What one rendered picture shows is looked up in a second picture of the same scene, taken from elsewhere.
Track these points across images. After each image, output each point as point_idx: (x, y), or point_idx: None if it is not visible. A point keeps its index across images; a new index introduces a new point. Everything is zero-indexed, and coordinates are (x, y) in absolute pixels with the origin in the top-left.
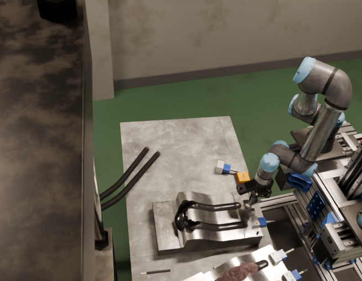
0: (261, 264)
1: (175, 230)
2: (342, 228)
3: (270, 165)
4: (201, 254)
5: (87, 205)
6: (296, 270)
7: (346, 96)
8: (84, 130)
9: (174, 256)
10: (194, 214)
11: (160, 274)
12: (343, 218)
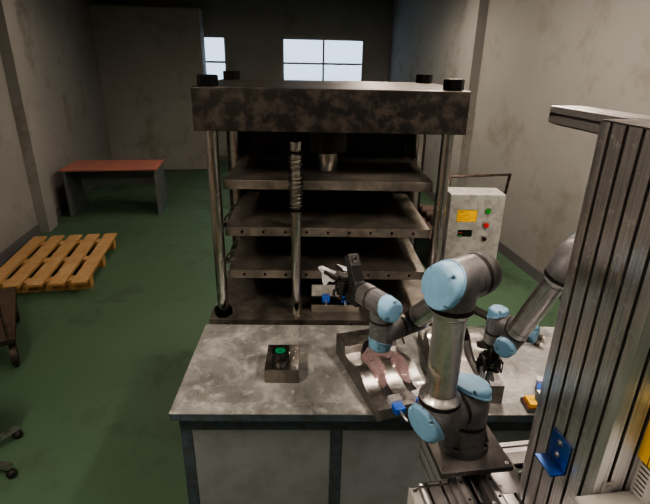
0: (411, 388)
1: None
2: None
3: (489, 307)
4: (422, 362)
5: (344, 103)
6: (404, 407)
7: (555, 259)
8: (371, 90)
9: (418, 347)
10: None
11: (400, 338)
12: None
